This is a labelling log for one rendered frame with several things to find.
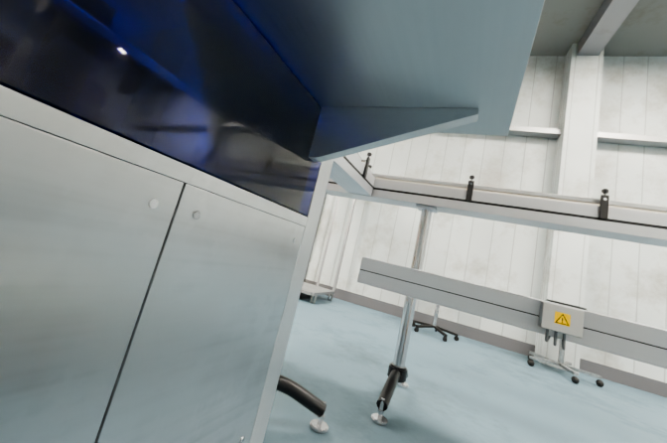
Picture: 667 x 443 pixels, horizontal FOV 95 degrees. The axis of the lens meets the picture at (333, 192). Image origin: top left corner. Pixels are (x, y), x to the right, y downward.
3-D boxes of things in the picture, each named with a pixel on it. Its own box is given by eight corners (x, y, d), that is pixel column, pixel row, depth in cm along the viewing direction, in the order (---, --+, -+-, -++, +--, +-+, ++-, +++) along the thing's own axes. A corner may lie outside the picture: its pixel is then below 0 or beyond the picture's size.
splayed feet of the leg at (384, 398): (365, 419, 108) (374, 376, 111) (395, 380, 152) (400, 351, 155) (387, 429, 105) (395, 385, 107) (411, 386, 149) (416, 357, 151)
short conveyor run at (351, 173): (311, 134, 88) (324, 85, 91) (267, 131, 94) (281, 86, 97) (374, 196, 148) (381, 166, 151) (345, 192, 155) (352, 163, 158)
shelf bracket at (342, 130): (308, 157, 70) (322, 105, 73) (314, 161, 73) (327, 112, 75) (468, 173, 55) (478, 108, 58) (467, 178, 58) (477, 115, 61)
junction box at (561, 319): (540, 327, 109) (543, 301, 111) (537, 325, 113) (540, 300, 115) (583, 339, 104) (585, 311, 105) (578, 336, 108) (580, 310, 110)
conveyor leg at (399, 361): (382, 379, 128) (416, 204, 142) (387, 374, 136) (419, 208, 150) (404, 388, 124) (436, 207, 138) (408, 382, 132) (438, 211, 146)
